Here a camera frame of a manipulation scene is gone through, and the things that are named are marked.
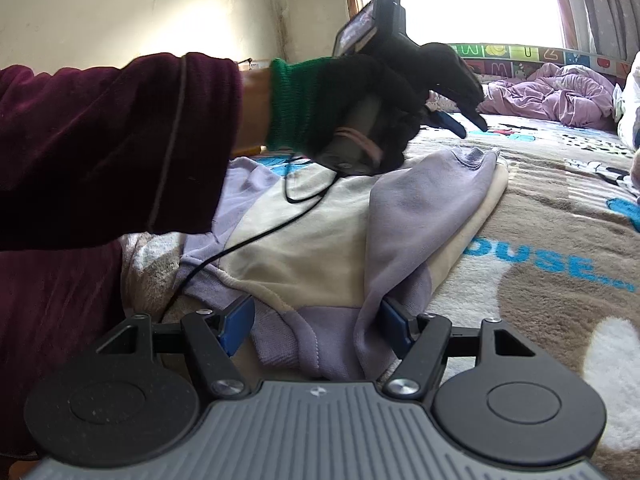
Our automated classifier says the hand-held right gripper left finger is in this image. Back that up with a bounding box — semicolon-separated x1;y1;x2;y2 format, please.
94;294;257;401

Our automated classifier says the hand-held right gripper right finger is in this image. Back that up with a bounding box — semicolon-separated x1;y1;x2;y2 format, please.
379;298;538;401

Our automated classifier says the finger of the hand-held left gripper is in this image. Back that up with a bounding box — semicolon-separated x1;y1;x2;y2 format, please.
425;105;468;139
457;108;489;133

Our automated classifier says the cream and lilac sweatshirt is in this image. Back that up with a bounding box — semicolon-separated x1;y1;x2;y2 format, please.
177;147;511;381

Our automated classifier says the person's left forearm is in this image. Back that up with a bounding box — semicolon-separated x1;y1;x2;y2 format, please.
0;52;273;251

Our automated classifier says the person's left hand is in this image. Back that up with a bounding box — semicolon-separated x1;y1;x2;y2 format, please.
266;41;486;177

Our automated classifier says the purple duvet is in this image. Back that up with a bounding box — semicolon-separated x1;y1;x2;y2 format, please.
480;64;616;128

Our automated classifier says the colourful alphabet foam mat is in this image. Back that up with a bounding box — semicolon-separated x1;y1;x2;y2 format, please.
447;42;633;81

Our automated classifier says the wooden framed window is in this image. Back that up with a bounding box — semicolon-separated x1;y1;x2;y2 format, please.
340;0;576;51

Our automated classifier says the printed cartoon mouse blanket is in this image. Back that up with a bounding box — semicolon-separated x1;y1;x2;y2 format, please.
120;110;640;480

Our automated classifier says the white quilt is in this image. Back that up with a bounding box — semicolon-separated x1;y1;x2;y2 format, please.
612;50;640;151

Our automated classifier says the grey curtain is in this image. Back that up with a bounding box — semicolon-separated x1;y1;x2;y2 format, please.
545;0;640;58

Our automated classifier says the person's maroon velvet clothing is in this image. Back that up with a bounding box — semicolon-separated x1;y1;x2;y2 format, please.
0;237;126;461

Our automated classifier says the black cable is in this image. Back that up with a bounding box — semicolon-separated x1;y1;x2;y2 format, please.
160;152;343;322

